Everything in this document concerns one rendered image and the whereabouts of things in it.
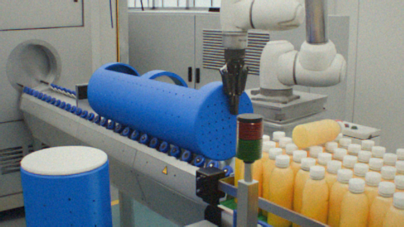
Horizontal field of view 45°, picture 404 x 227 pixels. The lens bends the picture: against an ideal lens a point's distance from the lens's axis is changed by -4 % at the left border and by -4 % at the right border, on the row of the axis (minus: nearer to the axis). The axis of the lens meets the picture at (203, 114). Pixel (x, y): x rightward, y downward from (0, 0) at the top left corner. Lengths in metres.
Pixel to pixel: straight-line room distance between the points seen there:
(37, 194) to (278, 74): 1.21
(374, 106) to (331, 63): 2.35
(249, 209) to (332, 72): 1.11
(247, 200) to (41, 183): 0.65
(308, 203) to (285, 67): 1.04
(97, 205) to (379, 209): 0.84
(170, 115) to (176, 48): 2.34
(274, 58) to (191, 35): 1.82
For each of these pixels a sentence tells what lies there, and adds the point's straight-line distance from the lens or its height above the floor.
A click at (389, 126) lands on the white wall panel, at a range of 4.50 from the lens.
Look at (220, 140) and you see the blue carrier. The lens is 1.81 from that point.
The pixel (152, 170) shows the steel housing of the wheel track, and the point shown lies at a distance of 2.03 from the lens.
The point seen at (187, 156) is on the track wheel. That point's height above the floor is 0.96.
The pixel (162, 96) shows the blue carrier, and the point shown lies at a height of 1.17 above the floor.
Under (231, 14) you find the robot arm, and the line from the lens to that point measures 1.71.
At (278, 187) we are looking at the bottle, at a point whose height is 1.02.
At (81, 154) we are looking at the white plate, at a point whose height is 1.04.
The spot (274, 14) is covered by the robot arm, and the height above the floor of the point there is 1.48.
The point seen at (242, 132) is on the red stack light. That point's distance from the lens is 1.15.
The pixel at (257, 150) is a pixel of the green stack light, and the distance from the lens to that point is 1.16.
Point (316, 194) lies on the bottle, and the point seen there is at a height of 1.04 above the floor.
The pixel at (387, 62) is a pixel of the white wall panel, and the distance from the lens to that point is 4.43.
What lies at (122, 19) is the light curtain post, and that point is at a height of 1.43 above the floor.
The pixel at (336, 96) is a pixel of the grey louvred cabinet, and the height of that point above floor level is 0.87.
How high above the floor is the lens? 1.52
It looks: 13 degrees down
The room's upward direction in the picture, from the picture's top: straight up
